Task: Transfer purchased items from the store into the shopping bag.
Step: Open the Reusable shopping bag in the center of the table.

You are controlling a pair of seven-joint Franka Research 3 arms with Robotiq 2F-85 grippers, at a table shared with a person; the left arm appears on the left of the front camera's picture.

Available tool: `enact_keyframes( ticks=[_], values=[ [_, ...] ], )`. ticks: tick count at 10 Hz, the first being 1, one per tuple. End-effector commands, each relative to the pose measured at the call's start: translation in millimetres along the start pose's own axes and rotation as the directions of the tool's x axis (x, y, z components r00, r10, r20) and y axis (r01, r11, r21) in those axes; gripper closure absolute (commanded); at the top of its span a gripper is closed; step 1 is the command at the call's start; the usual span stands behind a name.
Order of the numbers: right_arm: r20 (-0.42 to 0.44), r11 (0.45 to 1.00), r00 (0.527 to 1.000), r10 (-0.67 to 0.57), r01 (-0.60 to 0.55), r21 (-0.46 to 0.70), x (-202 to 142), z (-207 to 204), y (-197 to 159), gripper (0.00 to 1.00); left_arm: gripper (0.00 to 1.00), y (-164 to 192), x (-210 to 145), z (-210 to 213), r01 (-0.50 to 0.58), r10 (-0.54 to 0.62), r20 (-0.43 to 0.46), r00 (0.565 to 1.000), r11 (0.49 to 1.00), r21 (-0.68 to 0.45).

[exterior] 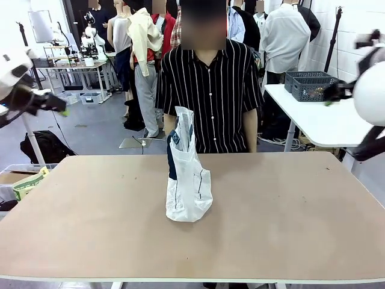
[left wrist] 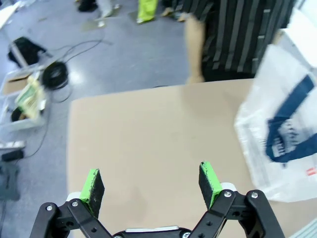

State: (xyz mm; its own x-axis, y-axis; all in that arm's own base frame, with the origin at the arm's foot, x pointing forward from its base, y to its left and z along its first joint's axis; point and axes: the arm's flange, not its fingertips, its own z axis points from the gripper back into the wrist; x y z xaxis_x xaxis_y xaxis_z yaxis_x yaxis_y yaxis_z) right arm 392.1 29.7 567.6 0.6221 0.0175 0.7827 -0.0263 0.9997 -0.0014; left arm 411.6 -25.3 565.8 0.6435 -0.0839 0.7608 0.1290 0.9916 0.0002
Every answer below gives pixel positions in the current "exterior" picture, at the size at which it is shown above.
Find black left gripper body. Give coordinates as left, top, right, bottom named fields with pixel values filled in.
left=5, top=89, right=52, bottom=117

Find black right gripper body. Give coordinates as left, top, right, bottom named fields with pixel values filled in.
left=336, top=82, right=356, bottom=101

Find grey plastic lattice basket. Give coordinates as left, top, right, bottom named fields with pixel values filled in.
left=291, top=76, right=341, bottom=103
left=283, top=70, right=332, bottom=93

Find white shopping bag blue handles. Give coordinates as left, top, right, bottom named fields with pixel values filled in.
left=164, top=105, right=214, bottom=223

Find person's left forearm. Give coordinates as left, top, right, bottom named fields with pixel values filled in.
left=244, top=107, right=259, bottom=153

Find white side table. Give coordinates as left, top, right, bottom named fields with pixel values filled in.
left=263, top=82, right=375, bottom=153

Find small clear floor box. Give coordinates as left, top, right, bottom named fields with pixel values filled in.
left=79, top=92, right=102, bottom=106

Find black backpack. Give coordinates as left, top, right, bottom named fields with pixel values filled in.
left=19, top=129, right=78, bottom=165

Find cluttered background work table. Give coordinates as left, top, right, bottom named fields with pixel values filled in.
left=32, top=45, right=117, bottom=101

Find wooden crate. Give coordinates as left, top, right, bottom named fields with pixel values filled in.
left=297, top=131, right=342, bottom=152

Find black light tripod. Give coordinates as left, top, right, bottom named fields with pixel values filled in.
left=323, top=7, right=344, bottom=73

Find mannequin in white shirt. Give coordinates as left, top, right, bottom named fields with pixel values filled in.
left=259, top=2, right=312, bottom=75

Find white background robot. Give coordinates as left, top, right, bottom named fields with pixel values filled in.
left=80, top=11, right=108, bottom=61

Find white light panel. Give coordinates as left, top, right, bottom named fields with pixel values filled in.
left=28, top=10, right=55, bottom=44

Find green printed cardboard box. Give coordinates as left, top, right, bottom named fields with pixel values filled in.
left=12, top=166, right=50, bottom=202

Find clear plastic storage bin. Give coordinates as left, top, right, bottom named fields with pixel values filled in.
left=0, top=163, right=60, bottom=213

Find mannequin in grey trousers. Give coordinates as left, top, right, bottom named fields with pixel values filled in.
left=133, top=61, right=162, bottom=138

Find background person in black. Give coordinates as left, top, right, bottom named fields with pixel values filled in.
left=88, top=0, right=114, bottom=52

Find mannequin in white tank top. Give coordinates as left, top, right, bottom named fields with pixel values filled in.
left=107, top=0, right=134, bottom=93

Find black jacket on mannequin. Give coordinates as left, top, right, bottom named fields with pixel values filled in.
left=232, top=5, right=261, bottom=54

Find cream shirt on mannequin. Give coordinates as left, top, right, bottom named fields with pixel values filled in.
left=126, top=7, right=165, bottom=78

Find light blue shirt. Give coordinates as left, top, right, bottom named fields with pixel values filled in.
left=227, top=5, right=245, bottom=43

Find person in black striped shirt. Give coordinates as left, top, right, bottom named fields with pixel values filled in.
left=155, top=0, right=266, bottom=155

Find red garment on mannequin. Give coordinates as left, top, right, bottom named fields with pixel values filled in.
left=150, top=12, right=177, bottom=58

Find white stand post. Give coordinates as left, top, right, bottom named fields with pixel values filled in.
left=21, top=116, right=46, bottom=165

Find black camera tripod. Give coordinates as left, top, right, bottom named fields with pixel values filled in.
left=15, top=20, right=43, bottom=91

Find white cables bundle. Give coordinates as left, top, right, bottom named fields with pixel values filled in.
left=260, top=135, right=302, bottom=151

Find metal mannequin base plate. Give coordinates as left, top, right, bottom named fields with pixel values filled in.
left=119, top=137, right=153, bottom=149

